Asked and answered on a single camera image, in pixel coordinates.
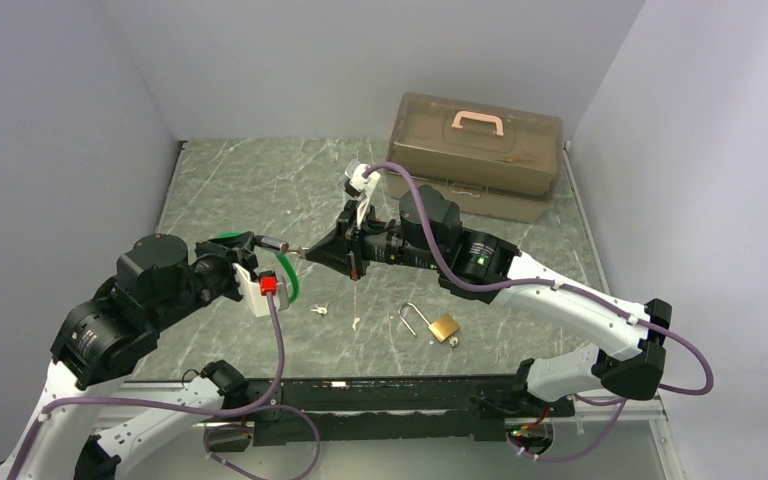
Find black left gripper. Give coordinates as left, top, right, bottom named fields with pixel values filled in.
left=151, top=232, right=260, bottom=330

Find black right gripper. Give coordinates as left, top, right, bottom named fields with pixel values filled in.
left=306, top=198, right=444, bottom=281

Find green cable loop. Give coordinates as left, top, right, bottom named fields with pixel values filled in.
left=211, top=229, right=302, bottom=307

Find silver key bunch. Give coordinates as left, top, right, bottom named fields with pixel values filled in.
left=311, top=305, right=328, bottom=316

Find brass padlock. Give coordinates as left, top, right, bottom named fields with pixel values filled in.
left=397, top=302, right=460, bottom=343

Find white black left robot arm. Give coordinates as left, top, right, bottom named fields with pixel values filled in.
left=0, top=232, right=261, bottom=479

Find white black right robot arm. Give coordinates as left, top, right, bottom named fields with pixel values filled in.
left=301, top=185, right=672, bottom=415

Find beige plastic toolbox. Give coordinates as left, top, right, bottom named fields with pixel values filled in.
left=386, top=93, right=564, bottom=223

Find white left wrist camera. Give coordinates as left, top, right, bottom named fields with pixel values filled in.
left=232, top=263, right=290, bottom=317

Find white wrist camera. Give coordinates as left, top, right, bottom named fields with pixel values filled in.
left=339, top=158, right=381, bottom=228
left=232, top=263, right=290, bottom=317

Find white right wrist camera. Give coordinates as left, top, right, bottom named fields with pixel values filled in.
left=339, top=158, right=381, bottom=228

